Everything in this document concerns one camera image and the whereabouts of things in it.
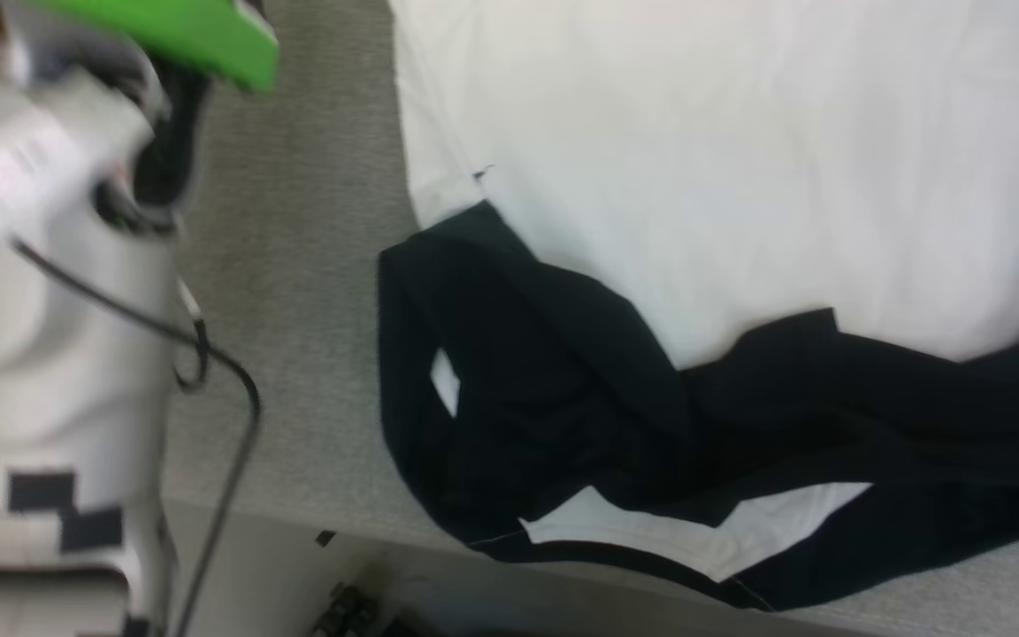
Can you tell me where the black and white garment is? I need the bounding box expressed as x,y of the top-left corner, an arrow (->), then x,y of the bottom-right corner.
376,0 -> 1019,613

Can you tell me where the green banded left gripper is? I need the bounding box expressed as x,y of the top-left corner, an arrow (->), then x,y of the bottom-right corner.
27,0 -> 281,210

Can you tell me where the black ribbed floor object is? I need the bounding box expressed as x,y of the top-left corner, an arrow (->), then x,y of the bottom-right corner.
309,579 -> 422,637

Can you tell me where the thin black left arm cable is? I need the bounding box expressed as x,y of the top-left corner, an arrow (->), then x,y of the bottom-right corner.
10,234 -> 264,637

